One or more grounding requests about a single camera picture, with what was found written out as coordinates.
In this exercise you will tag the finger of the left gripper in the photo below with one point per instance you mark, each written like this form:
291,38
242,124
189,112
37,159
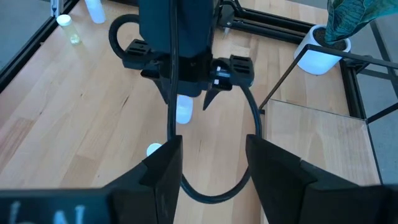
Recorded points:
241,70
136,53

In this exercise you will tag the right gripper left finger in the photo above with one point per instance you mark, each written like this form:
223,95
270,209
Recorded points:
149,193

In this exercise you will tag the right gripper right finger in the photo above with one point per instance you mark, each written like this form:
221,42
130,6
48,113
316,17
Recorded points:
289,193

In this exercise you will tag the yellow medicine bottle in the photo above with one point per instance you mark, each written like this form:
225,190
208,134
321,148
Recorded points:
70,31
152,149

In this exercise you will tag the white medicine bottle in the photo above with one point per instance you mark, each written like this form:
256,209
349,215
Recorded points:
184,113
94,11

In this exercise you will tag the white plant pot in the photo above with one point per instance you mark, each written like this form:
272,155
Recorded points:
317,62

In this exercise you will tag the green snake plant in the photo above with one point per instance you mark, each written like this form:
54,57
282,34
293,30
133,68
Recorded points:
348,15

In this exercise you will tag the black aluminium table frame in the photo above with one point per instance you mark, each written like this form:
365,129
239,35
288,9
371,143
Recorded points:
264,25

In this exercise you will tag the wooden shelf black frame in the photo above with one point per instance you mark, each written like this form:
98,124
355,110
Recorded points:
311,140

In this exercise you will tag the silver metal bracket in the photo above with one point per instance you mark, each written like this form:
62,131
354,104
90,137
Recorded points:
56,7

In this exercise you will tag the black front frame rail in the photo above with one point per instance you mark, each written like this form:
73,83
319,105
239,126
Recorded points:
31,46

